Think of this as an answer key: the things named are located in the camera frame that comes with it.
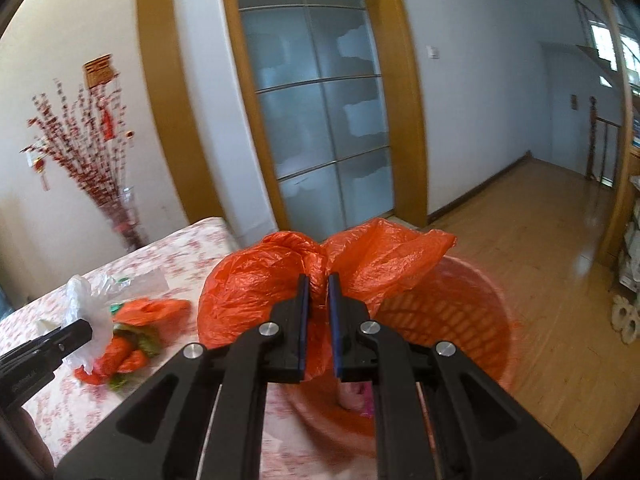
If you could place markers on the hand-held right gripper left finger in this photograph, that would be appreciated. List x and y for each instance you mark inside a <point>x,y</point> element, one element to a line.
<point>303,330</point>

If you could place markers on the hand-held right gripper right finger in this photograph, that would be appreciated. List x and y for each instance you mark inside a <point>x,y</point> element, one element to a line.
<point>334,330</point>

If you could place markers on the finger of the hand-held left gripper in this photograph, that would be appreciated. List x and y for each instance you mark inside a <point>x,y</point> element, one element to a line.
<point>60,340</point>

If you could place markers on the white plastic bag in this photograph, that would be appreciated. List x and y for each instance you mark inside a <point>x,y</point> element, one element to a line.
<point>85,305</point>

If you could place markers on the orange snack wrappers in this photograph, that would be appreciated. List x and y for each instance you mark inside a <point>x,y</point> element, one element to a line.
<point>120,355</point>

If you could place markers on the pink wrapper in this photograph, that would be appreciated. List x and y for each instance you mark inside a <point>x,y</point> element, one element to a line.
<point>356,396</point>

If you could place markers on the orange plastic bag liner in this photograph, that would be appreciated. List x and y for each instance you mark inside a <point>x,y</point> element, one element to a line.
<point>250,280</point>

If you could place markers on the thin orange plastic bag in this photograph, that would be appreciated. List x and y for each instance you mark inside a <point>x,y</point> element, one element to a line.
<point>145,310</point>

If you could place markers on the orange plastic slotted basket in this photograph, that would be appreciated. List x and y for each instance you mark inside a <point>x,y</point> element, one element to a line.
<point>450,310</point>

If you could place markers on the person's left forearm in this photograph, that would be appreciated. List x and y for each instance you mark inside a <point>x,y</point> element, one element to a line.
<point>30,440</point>

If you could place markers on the clear plastic sheet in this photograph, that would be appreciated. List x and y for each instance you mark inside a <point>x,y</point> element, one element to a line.
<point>147,280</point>

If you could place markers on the clear glass vase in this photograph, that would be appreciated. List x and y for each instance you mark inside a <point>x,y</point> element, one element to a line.
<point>129,220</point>

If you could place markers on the red blossom branches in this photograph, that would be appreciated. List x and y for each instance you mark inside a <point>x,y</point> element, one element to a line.
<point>85,150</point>

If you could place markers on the frosted glass sliding door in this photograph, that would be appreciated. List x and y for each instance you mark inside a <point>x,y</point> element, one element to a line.
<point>320,110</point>

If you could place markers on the red hanging charm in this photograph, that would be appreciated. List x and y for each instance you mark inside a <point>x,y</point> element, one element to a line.
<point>107,117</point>

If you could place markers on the pair of cream slippers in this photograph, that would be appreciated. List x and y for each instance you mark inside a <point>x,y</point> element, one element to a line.
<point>625,317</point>

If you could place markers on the rack with white bags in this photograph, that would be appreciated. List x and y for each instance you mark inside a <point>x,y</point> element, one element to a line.
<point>631,250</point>

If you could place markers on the stair railing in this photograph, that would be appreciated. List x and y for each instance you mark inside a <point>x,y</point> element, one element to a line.
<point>607,150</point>

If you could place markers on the window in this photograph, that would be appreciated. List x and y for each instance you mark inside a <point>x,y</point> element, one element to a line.
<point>602,42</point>

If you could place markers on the wooden door frame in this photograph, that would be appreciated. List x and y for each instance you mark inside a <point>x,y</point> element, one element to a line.
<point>407,110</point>

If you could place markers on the wooden wall trim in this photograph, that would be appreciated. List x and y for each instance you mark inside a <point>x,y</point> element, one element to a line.
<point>170,110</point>

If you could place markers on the gold wall ornament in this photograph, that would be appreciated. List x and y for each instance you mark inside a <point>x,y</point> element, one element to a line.
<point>99,70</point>

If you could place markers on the white light switch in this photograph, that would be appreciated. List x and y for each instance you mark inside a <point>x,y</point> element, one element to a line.
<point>434,51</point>

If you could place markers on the wooden stair post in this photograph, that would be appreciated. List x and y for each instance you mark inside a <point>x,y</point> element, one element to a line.
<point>592,140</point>

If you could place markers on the wooden doorway post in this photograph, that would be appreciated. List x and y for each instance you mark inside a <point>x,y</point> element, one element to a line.
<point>622,160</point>

